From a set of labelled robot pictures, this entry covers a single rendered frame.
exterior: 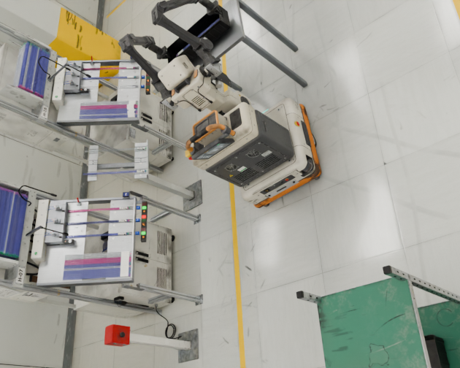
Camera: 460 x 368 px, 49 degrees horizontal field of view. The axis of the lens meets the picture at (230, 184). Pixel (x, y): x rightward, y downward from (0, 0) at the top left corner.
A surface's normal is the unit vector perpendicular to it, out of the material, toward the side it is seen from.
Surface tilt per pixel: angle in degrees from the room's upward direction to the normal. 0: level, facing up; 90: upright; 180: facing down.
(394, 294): 0
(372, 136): 0
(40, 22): 90
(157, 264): 90
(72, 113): 44
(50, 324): 90
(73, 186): 90
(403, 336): 0
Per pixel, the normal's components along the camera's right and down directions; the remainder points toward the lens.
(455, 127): -0.68, -0.31
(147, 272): 0.73, -0.36
